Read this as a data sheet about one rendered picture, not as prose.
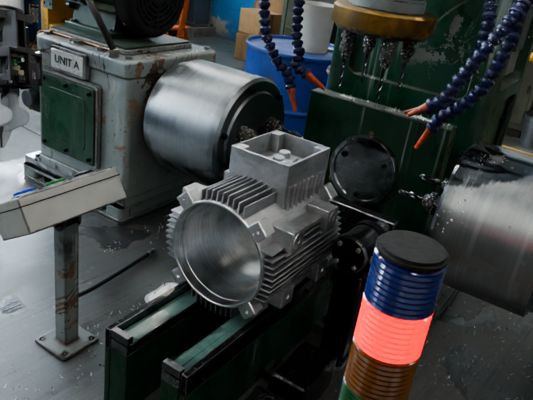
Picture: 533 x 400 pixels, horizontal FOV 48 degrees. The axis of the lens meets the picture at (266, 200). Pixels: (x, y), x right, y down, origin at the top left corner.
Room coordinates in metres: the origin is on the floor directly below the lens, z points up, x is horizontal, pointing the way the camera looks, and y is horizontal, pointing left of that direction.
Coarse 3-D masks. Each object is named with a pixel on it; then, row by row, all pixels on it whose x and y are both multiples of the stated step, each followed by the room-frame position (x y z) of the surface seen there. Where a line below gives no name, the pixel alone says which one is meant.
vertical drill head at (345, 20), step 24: (360, 0) 1.04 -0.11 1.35; (384, 0) 1.02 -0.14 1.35; (408, 0) 1.03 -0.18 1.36; (336, 24) 1.06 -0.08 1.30; (360, 24) 1.01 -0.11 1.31; (384, 24) 0.99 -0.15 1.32; (408, 24) 1.00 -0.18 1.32; (432, 24) 1.03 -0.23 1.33; (384, 48) 1.02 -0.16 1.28; (408, 48) 1.09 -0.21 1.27; (384, 72) 1.02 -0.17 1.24
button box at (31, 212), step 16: (80, 176) 0.78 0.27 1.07; (96, 176) 0.78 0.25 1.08; (112, 176) 0.80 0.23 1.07; (32, 192) 0.70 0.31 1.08; (48, 192) 0.71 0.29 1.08; (64, 192) 0.72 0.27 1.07; (80, 192) 0.74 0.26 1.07; (96, 192) 0.76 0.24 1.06; (112, 192) 0.79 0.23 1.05; (0, 208) 0.69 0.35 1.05; (16, 208) 0.67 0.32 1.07; (32, 208) 0.68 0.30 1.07; (48, 208) 0.70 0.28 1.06; (64, 208) 0.71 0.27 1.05; (80, 208) 0.73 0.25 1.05; (96, 208) 0.75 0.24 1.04; (0, 224) 0.69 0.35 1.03; (16, 224) 0.67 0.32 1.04; (32, 224) 0.67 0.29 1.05; (48, 224) 0.68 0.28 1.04
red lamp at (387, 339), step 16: (368, 304) 0.42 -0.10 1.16; (368, 320) 0.42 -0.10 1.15; (384, 320) 0.41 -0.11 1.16; (400, 320) 0.40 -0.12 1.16; (368, 336) 0.41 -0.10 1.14; (384, 336) 0.40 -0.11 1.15; (400, 336) 0.40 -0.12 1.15; (416, 336) 0.41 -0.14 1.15; (368, 352) 0.41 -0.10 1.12; (384, 352) 0.40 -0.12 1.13; (400, 352) 0.40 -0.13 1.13; (416, 352) 0.41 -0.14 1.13
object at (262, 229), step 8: (328, 184) 0.85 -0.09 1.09; (184, 192) 0.75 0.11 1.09; (192, 192) 0.75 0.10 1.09; (320, 192) 0.84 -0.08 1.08; (328, 192) 0.83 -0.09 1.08; (184, 200) 0.75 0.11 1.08; (192, 200) 0.74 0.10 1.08; (328, 200) 0.83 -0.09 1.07; (184, 208) 0.74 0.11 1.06; (256, 224) 0.68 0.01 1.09; (264, 224) 0.69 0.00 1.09; (256, 232) 0.68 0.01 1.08; (264, 232) 0.68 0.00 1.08; (272, 232) 0.69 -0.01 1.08; (256, 240) 0.68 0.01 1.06; (176, 272) 0.75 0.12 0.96; (176, 280) 0.75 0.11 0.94; (184, 280) 0.74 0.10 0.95; (248, 304) 0.68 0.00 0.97; (256, 304) 0.69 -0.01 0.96; (240, 312) 0.69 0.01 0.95; (248, 312) 0.68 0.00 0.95; (256, 312) 0.68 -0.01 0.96
